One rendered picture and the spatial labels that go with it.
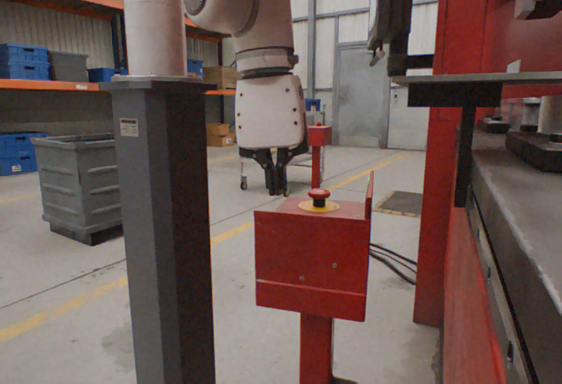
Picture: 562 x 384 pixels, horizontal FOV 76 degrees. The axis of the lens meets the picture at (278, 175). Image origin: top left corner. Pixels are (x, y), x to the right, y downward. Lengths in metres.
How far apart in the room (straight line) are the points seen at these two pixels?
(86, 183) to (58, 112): 4.50
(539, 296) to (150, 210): 0.69
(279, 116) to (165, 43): 0.37
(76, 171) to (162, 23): 1.96
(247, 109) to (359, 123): 7.70
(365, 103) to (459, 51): 6.62
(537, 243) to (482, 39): 1.36
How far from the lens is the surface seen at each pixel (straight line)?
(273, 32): 0.50
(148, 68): 0.80
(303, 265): 0.52
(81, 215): 2.74
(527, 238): 0.28
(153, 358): 0.97
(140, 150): 0.78
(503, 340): 0.32
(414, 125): 7.90
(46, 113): 7.04
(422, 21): 8.01
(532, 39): 1.60
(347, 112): 8.29
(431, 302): 1.78
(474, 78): 0.63
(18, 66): 5.86
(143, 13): 0.81
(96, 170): 2.70
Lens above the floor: 0.96
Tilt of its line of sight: 11 degrees down
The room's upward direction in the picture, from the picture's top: straight up
